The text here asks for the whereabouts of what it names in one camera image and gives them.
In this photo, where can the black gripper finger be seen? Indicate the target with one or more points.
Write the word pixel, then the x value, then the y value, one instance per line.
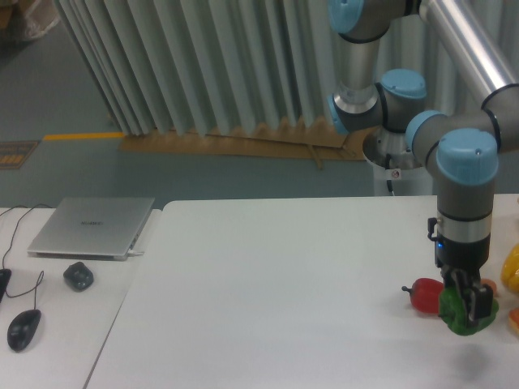
pixel 481 300
pixel 463 284

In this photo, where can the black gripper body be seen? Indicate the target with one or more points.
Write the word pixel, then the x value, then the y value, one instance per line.
pixel 461 248

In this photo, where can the green bell pepper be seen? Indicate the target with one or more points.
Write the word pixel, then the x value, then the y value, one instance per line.
pixel 452 312

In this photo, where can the black computer mouse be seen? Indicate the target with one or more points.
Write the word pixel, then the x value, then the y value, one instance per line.
pixel 22 329

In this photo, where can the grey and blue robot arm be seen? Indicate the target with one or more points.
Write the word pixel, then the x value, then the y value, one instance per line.
pixel 451 118

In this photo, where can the red bell pepper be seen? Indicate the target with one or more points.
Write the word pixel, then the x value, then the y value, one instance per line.
pixel 425 295

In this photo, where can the yellow bell pepper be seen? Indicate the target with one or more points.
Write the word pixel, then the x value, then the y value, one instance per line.
pixel 509 272

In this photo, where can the peach coloured toy fruit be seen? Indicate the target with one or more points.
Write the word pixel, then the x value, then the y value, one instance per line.
pixel 492 284

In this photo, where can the orange toy fruit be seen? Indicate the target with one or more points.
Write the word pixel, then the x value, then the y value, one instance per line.
pixel 513 319

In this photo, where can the brown cardboard sheet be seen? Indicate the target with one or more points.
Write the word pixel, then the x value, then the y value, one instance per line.
pixel 318 142

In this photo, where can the white usb plug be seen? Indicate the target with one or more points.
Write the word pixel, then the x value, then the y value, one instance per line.
pixel 134 253

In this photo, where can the grey folding curtain screen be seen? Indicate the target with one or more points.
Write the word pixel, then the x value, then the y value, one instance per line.
pixel 222 65

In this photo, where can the black earbuds case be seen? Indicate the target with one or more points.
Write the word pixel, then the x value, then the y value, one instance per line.
pixel 78 277

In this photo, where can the silver closed laptop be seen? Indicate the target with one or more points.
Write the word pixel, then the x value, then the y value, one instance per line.
pixel 105 228

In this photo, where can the black keyboard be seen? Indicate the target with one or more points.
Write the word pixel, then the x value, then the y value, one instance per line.
pixel 5 276

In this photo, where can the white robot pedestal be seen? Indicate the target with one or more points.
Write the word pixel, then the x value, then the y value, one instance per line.
pixel 395 170

